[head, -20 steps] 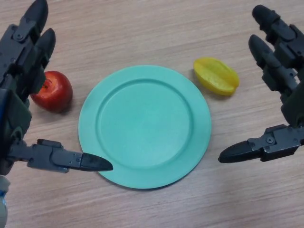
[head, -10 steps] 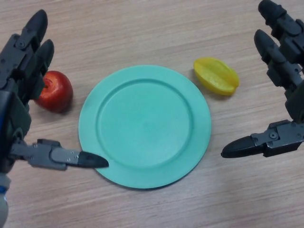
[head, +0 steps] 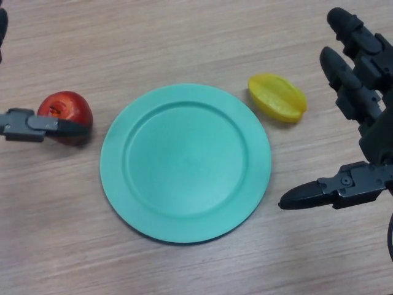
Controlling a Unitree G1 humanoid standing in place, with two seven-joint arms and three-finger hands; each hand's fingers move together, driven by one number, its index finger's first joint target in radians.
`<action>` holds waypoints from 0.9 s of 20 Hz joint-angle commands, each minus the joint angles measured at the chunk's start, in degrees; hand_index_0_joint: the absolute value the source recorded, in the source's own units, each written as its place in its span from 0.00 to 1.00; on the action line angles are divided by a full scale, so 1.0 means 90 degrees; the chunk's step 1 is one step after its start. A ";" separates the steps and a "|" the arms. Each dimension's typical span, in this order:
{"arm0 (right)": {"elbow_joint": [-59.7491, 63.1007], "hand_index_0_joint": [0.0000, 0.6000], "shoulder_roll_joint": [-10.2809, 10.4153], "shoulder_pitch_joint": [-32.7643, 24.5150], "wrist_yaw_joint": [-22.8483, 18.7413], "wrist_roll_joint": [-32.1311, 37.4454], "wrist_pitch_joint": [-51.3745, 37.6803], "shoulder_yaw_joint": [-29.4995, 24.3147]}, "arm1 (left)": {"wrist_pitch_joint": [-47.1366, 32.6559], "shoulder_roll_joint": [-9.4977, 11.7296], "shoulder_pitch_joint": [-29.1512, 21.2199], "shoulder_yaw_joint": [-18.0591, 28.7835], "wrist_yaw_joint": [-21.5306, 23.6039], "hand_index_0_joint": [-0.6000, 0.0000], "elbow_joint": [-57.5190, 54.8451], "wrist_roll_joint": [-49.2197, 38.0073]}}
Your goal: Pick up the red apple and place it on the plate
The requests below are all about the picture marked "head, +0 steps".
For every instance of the green round plate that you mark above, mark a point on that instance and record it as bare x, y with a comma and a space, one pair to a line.
185, 163

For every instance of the red apple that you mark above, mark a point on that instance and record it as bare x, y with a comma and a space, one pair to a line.
72, 107

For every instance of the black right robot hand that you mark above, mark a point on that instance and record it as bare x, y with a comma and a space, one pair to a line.
377, 98

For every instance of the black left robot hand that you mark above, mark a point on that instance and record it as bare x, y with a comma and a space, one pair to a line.
30, 126

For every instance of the yellow starfruit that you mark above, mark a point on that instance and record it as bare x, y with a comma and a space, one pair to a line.
277, 98

